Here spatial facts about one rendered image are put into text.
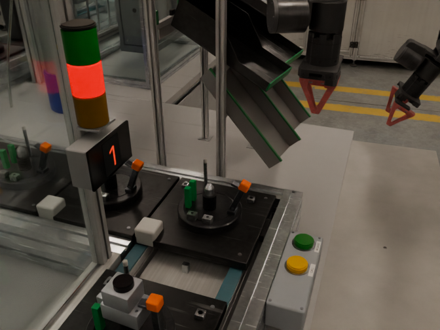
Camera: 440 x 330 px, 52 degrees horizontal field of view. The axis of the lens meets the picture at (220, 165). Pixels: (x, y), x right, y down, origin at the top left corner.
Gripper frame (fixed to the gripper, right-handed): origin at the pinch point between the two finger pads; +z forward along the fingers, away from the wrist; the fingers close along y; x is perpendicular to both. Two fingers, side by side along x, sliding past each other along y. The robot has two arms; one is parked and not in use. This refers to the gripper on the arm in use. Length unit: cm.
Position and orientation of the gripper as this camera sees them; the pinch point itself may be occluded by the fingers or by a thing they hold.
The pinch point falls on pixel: (315, 109)
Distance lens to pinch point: 86.4
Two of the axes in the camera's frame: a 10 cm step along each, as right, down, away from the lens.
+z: -0.1, 8.5, 5.2
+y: -3.3, 4.9, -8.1
